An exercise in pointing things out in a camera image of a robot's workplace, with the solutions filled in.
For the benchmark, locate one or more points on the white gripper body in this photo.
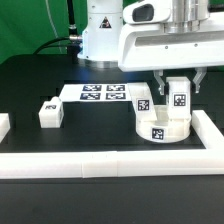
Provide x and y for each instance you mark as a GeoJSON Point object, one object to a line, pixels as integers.
{"type": "Point", "coordinates": [171, 34]}

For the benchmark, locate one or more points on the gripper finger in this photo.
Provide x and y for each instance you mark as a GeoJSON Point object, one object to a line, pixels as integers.
{"type": "Point", "coordinates": [160, 81]}
{"type": "Point", "coordinates": [200, 74]}

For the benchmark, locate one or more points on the black upright cable connector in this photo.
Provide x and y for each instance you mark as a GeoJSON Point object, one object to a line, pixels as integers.
{"type": "Point", "coordinates": [71, 18]}

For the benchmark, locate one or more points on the white U-shaped fence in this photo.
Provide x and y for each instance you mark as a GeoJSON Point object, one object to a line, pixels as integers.
{"type": "Point", "coordinates": [205, 161]}

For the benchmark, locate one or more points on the white marker sheet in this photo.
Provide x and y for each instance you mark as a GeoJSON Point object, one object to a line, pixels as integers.
{"type": "Point", "coordinates": [95, 93]}

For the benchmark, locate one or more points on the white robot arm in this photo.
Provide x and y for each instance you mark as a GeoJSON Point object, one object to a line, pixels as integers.
{"type": "Point", "coordinates": [100, 39]}

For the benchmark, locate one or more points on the white round stool seat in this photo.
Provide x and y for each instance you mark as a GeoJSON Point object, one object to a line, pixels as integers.
{"type": "Point", "coordinates": [163, 130]}

